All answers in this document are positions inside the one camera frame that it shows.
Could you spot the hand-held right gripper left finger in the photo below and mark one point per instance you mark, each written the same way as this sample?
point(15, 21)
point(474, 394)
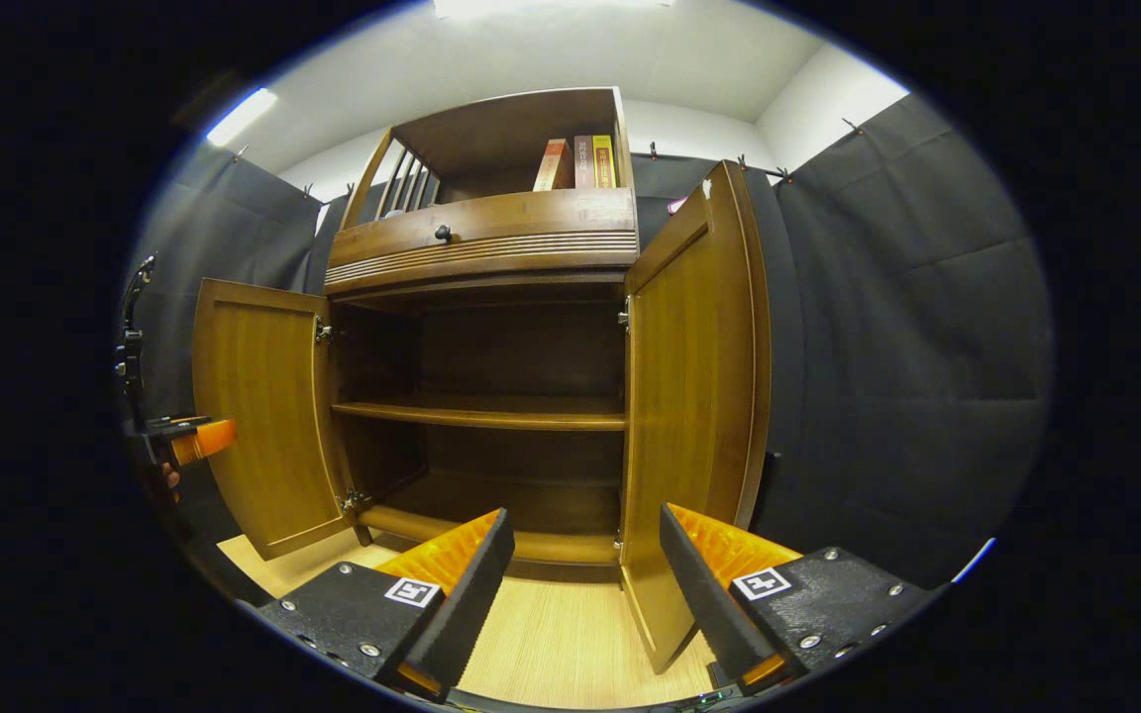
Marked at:
point(466, 604)

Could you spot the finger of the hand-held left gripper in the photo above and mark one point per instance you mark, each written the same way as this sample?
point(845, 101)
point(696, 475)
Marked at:
point(209, 441)

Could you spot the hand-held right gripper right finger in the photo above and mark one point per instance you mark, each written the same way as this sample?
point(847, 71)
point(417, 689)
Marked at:
point(704, 594)

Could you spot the wooden cabinet door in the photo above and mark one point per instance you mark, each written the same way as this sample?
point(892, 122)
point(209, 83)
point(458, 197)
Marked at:
point(679, 396)
point(263, 416)

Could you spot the wooden inner cabinet shelf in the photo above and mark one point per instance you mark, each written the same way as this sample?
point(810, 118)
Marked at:
point(481, 416)

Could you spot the wooden double-door shoe cabinet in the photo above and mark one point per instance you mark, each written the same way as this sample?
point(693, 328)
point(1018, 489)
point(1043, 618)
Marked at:
point(521, 347)

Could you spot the wooden cabinet drawer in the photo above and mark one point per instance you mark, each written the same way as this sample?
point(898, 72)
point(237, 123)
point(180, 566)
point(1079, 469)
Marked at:
point(531, 218)

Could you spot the small ceiling light panel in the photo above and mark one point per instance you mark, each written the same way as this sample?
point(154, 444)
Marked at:
point(242, 117)

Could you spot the black round drawer knob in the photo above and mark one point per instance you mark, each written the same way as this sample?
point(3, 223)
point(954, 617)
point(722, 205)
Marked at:
point(443, 234)

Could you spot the black backdrop cloth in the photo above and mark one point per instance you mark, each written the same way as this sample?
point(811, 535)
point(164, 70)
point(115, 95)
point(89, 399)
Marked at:
point(907, 347)

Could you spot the brown book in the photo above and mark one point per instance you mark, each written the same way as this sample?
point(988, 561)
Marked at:
point(583, 163)

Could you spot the large ceiling light panel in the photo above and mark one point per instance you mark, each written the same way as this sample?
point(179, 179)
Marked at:
point(551, 8)

